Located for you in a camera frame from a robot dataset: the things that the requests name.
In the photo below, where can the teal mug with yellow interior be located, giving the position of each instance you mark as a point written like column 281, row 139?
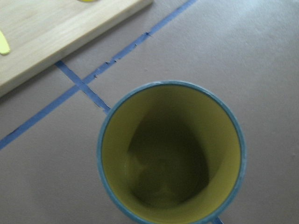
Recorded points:
column 171, row 152

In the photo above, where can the bamboo cutting board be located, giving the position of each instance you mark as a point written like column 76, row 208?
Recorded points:
column 41, row 32

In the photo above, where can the yellow plastic knife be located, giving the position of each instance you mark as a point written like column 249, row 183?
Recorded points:
column 4, row 45

